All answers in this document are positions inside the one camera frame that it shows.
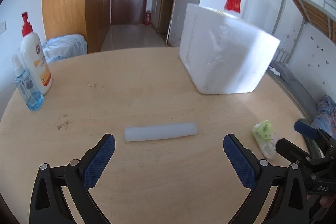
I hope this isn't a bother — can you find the green tissue packet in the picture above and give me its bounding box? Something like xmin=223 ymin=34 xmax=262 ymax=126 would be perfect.
xmin=252 ymin=120 xmax=277 ymax=160

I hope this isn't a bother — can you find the white foam strip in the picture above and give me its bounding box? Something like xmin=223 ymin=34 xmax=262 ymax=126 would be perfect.
xmin=124 ymin=123 xmax=198 ymax=142

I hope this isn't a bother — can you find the blue spray bottle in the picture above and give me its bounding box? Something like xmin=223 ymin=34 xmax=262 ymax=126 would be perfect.
xmin=11 ymin=53 xmax=44 ymax=111

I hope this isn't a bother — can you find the white styrofoam box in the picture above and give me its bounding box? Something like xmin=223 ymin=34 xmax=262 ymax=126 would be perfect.
xmin=179 ymin=3 xmax=280 ymax=95

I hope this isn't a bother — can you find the metal bunk bed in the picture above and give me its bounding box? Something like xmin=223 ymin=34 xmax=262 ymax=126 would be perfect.
xmin=271 ymin=0 xmax=335 ymax=127

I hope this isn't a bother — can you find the white lotion pump bottle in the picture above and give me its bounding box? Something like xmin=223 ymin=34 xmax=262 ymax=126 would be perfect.
xmin=20 ymin=12 xmax=52 ymax=95

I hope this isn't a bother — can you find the red fire extinguisher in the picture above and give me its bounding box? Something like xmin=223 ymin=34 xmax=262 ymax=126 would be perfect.
xmin=145 ymin=10 xmax=151 ymax=26

